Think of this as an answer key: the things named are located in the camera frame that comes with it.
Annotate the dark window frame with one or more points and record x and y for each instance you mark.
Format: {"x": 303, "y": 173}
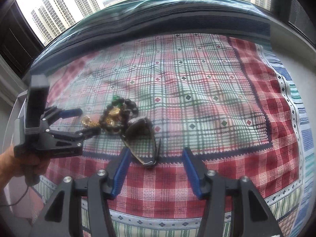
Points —
{"x": 17, "y": 44}
{"x": 298, "y": 9}

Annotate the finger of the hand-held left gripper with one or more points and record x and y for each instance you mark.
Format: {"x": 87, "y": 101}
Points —
{"x": 71, "y": 112}
{"x": 91, "y": 132}

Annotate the person's left hand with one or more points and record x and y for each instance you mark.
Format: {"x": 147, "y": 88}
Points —
{"x": 9, "y": 167}

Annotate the plaid patchwork blanket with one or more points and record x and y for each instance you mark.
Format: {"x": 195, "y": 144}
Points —
{"x": 197, "y": 79}

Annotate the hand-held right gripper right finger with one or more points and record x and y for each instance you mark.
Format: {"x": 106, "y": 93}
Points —
{"x": 192, "y": 175}

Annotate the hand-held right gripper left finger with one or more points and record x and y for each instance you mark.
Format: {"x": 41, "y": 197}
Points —
{"x": 121, "y": 172}

